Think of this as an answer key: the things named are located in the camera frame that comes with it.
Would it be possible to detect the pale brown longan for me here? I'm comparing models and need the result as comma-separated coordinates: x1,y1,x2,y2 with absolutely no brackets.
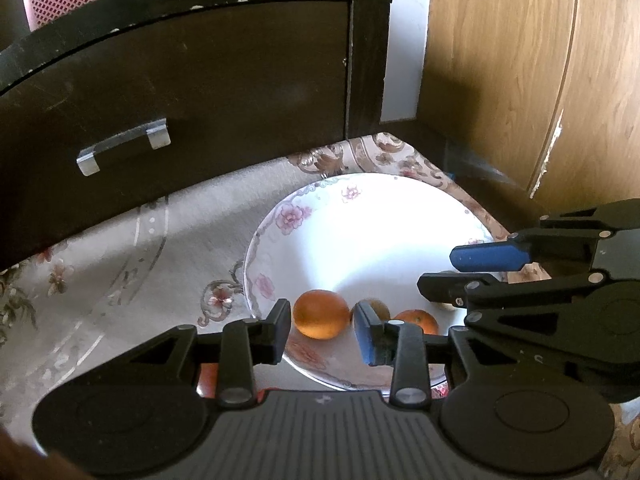
350,297,392,325

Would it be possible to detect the brown longan front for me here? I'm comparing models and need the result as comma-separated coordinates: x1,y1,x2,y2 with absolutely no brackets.
432,301,458,312

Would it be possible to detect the silver drawer handle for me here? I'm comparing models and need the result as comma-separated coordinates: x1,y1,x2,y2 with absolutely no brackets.
76,118,171,177

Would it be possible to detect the white floral plate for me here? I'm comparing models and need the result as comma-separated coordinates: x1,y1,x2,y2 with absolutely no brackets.
243,172,507,394

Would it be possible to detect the wooden wardrobe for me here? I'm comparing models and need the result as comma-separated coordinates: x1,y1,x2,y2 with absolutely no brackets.
418,0,639,211

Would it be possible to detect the oblong red tomato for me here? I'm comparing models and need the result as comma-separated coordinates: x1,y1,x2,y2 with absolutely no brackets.
196,363,218,399

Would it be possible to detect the orange tangerine front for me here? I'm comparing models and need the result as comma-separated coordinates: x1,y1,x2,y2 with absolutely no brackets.
293,289,350,340

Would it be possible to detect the small orange tangerine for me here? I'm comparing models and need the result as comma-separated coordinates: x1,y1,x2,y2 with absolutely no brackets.
394,309,439,335

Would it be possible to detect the dark wooden nightstand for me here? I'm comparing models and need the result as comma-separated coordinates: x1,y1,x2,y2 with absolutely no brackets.
1,0,392,266

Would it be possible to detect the floral beige tablecloth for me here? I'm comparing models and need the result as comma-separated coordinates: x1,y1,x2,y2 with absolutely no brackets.
1,133,639,479

